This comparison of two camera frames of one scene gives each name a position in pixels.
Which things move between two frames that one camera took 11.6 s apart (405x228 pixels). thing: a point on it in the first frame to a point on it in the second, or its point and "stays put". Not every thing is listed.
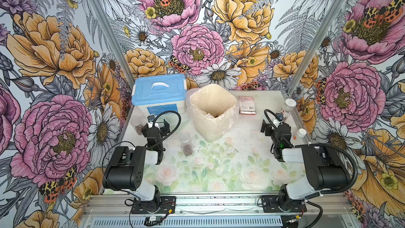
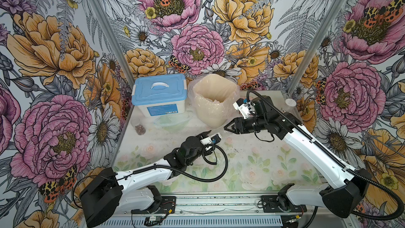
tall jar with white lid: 290,104 stays put
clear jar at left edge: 137,122 stays put
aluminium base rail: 210,210 stays put
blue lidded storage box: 158,94 stays put
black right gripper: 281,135 to 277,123
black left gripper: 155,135 to 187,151
